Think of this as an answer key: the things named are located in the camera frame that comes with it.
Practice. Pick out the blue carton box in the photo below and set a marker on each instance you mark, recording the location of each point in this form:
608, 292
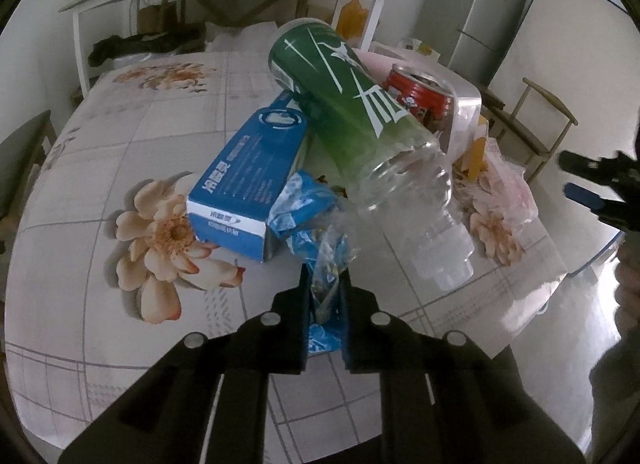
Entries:
240, 179

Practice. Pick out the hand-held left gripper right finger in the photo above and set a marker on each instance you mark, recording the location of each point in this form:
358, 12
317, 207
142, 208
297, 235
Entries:
345, 334

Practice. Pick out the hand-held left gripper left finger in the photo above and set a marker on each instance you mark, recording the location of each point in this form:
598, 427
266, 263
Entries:
302, 324

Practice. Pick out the green label plastic bottle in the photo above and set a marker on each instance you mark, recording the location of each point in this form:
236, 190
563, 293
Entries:
340, 94

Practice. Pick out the white plastic bag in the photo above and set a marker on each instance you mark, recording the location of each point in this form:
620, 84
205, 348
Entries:
417, 49

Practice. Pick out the orange plastic bag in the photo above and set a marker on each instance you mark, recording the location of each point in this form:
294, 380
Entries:
352, 19

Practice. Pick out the dark cloth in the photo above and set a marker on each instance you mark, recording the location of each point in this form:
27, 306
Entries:
125, 46

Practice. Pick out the red drink can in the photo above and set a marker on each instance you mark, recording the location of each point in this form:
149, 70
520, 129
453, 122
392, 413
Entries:
415, 94

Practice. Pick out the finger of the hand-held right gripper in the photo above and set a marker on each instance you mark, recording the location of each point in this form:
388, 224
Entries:
582, 194
580, 161

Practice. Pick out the wooden chair with dark seat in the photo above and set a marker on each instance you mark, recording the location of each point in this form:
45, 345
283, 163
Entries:
535, 139

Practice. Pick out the blue plastic wrapper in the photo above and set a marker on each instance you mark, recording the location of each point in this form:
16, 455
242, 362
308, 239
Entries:
300, 204

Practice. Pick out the dark wooden stool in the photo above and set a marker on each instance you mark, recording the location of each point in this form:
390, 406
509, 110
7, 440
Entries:
492, 99

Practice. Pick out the yellow paper scrap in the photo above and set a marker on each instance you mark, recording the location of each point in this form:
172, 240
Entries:
477, 149

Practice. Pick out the brown cardboard box under shelf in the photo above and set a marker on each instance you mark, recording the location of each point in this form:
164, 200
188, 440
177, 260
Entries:
155, 16

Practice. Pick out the white mattress with blue edge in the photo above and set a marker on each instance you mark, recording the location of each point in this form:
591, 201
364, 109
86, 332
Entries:
575, 69

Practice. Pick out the clear plastic packet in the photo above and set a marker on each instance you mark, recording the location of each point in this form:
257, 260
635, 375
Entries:
465, 109

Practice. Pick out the grey refrigerator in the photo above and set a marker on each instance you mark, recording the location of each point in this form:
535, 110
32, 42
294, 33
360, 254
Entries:
480, 4

